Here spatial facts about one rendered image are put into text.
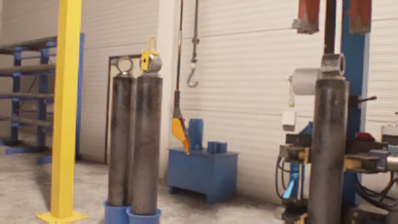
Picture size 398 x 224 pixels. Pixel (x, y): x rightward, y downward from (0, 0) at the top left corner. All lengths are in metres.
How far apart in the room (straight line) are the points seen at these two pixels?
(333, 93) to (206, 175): 2.59
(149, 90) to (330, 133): 1.37
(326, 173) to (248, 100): 2.81
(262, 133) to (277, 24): 1.49
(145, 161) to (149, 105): 0.44
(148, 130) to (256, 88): 2.54
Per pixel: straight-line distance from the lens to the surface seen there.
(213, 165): 4.55
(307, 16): 2.47
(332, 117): 2.44
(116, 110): 3.06
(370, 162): 2.39
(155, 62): 2.86
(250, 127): 5.07
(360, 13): 2.66
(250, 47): 5.17
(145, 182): 2.88
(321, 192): 2.50
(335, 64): 2.48
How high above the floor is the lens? 1.27
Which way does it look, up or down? 1 degrees down
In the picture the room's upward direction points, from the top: 3 degrees clockwise
